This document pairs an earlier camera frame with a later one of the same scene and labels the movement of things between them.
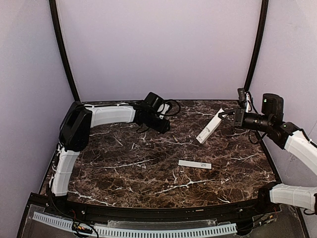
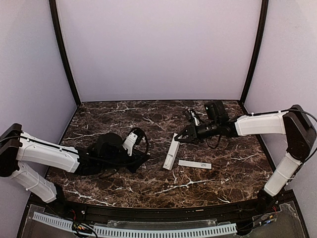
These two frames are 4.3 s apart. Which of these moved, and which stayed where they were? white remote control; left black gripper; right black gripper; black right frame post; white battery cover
Moved: left black gripper; white remote control; right black gripper
Stayed: black right frame post; white battery cover
